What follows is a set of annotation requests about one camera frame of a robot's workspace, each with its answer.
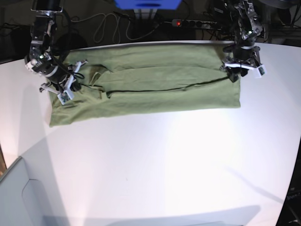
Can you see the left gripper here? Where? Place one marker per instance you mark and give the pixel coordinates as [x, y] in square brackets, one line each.
[243, 56]

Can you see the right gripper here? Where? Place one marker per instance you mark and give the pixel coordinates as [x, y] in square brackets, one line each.
[55, 74]

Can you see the green T-shirt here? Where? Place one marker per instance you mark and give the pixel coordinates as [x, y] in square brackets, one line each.
[139, 79]

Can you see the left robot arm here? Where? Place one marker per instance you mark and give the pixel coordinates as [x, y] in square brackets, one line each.
[245, 24]

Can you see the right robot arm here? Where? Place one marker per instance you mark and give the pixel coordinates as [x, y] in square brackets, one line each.
[43, 57]

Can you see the black power strip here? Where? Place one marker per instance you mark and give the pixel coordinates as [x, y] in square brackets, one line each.
[196, 24]

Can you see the blue box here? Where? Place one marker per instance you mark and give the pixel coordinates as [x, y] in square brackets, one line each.
[147, 4]

